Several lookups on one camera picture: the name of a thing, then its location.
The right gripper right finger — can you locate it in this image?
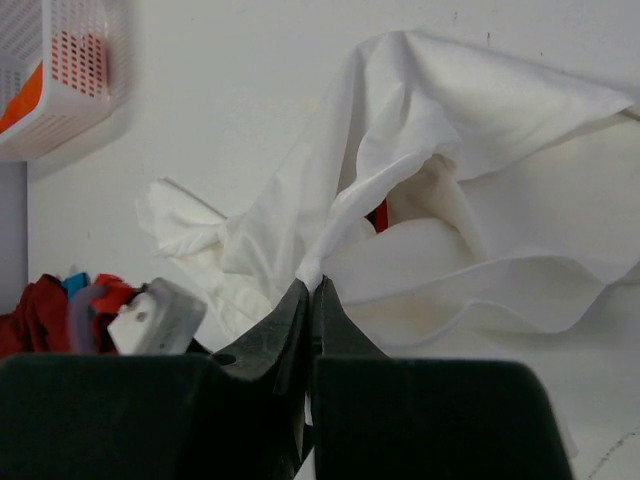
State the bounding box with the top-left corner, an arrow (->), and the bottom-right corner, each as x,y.
310,279 -> 573,479

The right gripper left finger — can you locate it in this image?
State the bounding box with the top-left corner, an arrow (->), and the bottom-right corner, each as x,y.
1,281 -> 310,479

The white printed t-shirt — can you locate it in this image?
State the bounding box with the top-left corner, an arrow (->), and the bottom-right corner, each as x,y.
137,31 -> 639,355

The blue t-shirt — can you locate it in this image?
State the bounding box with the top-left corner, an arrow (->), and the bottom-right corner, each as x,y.
60,272 -> 90,299

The dark red t-shirt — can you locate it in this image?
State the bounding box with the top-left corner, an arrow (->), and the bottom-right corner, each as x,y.
1,275 -> 135,359

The orange rolled t-shirt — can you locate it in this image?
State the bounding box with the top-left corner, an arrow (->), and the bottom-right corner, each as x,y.
0,32 -> 109,136

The white plastic basket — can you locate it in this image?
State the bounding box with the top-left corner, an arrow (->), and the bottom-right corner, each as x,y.
1,1 -> 134,163

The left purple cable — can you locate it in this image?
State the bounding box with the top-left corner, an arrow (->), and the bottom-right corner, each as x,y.
67,284 -> 109,355

